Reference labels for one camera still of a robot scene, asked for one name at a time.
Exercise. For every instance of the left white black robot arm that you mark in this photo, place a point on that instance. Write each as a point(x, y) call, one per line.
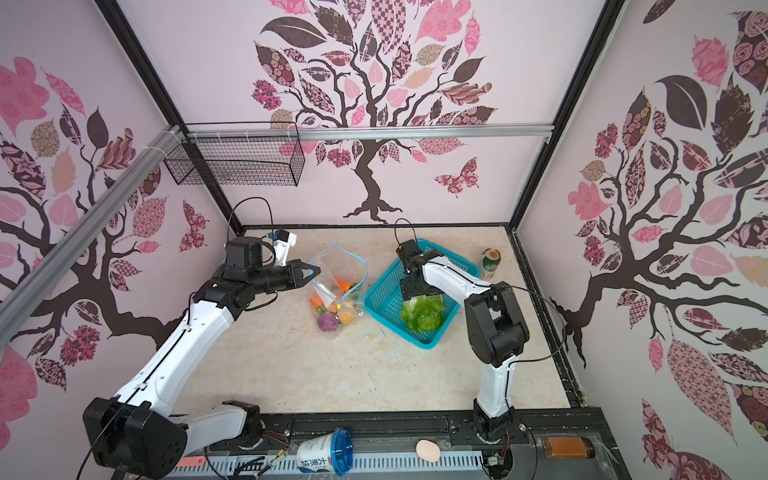
point(135, 430)

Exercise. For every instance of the clear blue zip top bag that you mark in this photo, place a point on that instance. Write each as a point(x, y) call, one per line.
point(337, 262)

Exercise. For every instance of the purple toy onion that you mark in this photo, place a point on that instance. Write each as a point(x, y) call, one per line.
point(328, 322)

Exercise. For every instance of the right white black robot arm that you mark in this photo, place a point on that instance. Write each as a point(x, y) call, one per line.
point(496, 328)

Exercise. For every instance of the brown amber bottle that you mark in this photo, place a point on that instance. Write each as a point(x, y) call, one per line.
point(562, 447)

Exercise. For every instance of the green toy lettuce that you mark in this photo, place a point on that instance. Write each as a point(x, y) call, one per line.
point(423, 314)

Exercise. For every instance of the green drink can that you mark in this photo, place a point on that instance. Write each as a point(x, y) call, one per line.
point(490, 261)

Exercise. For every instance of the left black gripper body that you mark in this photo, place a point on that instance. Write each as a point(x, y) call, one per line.
point(272, 278)

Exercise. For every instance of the teal plastic basket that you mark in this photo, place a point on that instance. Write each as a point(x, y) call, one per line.
point(455, 276)

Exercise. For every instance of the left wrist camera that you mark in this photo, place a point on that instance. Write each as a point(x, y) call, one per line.
point(257, 252)

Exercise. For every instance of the red plastic spatula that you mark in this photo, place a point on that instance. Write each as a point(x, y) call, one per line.
point(192, 461)

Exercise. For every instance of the orange toy pumpkin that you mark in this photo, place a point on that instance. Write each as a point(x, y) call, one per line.
point(317, 303)

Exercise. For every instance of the orange toy carrot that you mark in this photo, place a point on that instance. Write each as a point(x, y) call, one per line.
point(343, 284)

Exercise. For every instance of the white blue yogurt cup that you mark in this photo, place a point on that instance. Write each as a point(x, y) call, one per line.
point(330, 453)

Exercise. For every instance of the black wire wall basket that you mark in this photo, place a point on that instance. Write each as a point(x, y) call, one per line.
point(260, 153)

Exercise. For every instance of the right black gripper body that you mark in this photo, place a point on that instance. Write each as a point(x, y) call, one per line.
point(406, 286)

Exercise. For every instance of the yellow brown toy potato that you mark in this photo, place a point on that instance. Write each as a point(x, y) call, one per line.
point(346, 315)

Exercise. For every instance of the pink egg shaped toy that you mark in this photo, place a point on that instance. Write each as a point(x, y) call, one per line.
point(428, 451)

